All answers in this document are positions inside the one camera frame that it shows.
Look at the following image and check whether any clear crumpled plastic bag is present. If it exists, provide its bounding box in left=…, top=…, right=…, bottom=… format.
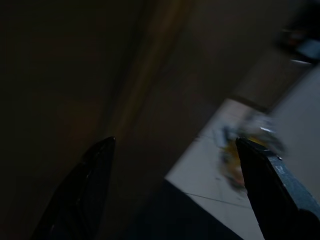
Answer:
left=236, top=112, right=288, bottom=157

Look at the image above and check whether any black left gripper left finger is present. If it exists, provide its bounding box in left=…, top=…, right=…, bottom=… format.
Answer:
left=29, top=136, right=116, bottom=240

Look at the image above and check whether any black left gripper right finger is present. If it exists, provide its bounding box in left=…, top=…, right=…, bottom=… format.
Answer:
left=235, top=136, right=320, bottom=240

